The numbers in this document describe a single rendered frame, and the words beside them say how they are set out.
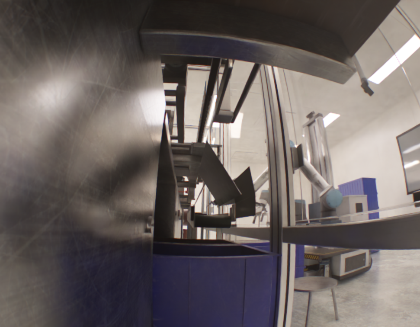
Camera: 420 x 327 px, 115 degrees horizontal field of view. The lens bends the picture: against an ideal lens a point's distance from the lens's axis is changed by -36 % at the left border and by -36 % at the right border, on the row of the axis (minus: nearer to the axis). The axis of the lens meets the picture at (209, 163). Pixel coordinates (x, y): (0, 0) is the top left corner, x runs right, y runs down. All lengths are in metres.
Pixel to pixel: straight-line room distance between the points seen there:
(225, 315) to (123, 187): 0.40
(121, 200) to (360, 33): 0.32
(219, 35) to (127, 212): 0.17
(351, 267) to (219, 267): 1.80
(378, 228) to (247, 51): 0.25
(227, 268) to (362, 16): 0.49
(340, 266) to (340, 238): 1.70
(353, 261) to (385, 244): 1.90
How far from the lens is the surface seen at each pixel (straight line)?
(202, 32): 0.19
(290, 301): 0.58
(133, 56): 0.19
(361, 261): 2.28
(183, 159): 0.79
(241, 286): 0.49
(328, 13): 0.27
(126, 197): 0.18
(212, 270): 0.46
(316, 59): 0.22
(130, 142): 0.18
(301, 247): 1.91
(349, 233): 0.33
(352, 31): 0.30
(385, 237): 0.29
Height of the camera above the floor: 0.60
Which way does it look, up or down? 17 degrees up
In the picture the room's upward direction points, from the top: 1 degrees clockwise
